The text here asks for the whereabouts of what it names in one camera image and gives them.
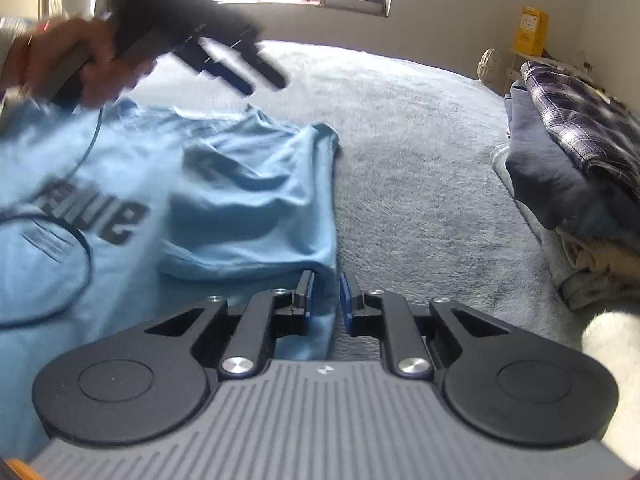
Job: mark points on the beige folded garment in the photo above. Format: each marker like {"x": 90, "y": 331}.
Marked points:
{"x": 595, "y": 260}

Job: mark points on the navy folded garment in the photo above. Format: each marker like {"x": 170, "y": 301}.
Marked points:
{"x": 540, "y": 175}

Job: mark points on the grey folded garment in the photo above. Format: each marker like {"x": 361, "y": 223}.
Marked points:
{"x": 500, "y": 157}

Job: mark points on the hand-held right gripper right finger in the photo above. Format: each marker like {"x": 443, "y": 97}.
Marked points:
{"x": 345, "y": 305}

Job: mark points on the person's left hand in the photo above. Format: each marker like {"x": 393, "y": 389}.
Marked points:
{"x": 50, "y": 45}

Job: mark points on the cream bedpost finial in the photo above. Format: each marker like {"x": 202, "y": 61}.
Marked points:
{"x": 487, "y": 64}

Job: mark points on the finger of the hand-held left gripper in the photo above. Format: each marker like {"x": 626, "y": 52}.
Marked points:
{"x": 260, "y": 67}
{"x": 225, "y": 77}

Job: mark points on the grey fleece bed blanket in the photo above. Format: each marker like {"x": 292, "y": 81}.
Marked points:
{"x": 425, "y": 160}

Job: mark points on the yellow box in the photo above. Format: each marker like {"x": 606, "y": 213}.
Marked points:
{"x": 531, "y": 30}

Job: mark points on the light blue t-shirt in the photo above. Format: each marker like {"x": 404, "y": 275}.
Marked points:
{"x": 225, "y": 210}

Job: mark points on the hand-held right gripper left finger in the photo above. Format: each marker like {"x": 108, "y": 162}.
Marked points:
{"x": 310, "y": 300}

